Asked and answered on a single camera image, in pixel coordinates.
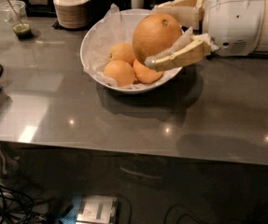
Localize white ceramic bowl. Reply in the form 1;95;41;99
79;8;184;94

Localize stack of paper bowls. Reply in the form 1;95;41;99
53;0;90;29

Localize silver box under table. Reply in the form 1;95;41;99
76;195;118;224

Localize wooden stir stick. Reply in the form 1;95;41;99
7;0;25;27

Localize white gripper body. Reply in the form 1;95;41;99
203;0;265;56

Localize white paper bowl liner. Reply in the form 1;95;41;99
82;3;181;90

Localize black cables on floor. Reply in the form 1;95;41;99
0;165;76;224

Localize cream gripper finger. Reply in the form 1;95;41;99
150;0;205;31
144;27;215;71

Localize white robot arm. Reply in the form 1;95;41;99
145;0;268;71

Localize black cup with packets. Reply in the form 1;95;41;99
86;0;114;22

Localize clear plastic cup green drink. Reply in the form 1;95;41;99
0;0;33;40

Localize orange fruit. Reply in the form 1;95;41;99
133;60;163;84
108;42;135;64
132;13;182;63
104;60;135;87

